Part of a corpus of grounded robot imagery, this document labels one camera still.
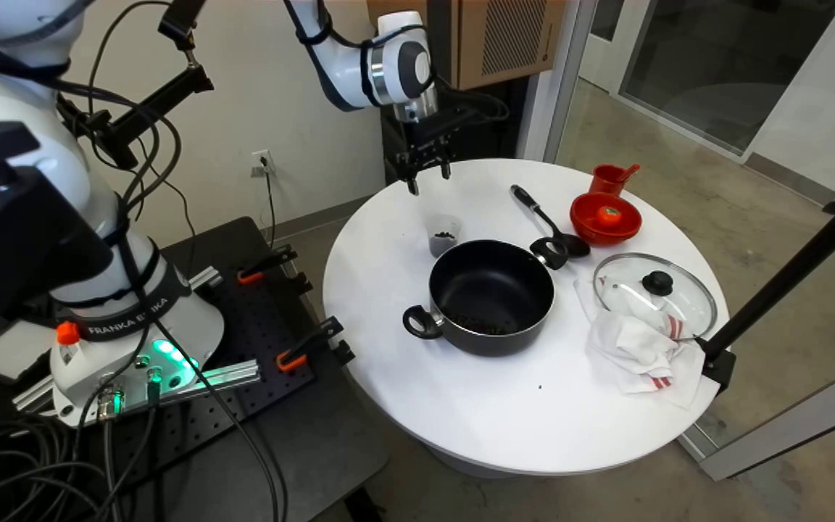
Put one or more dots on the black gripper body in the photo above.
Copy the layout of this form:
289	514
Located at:
418	138

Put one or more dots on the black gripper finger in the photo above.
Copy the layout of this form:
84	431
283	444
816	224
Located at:
444	163
410	179

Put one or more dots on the clear plastic measuring jar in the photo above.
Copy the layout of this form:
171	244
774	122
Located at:
436	224

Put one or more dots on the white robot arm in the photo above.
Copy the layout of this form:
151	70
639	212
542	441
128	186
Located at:
128	324

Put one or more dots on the black cooking pot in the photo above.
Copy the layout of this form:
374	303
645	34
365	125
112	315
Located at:
486	296

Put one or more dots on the glass pot lid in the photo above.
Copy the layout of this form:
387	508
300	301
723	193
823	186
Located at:
657	290

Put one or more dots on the black ladle spoon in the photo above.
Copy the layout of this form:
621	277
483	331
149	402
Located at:
555	247

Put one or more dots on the red measuring cup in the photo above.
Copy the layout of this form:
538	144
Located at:
609	179

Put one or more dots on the black orange clamp upper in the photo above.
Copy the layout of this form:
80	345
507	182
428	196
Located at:
267	267

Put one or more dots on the black orange clamp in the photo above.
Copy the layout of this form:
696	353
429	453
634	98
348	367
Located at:
267	267
325	334

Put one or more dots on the round white table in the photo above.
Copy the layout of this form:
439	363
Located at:
534	414

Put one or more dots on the black orange clamp lower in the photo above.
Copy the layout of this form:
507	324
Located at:
325	334

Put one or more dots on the black tripod pole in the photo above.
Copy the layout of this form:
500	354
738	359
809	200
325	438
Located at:
805	263

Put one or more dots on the wall power outlet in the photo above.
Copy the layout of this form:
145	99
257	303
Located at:
262	163

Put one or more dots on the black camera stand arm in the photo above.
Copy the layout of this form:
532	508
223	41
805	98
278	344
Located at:
117	135

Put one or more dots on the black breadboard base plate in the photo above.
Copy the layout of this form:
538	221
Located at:
277	450

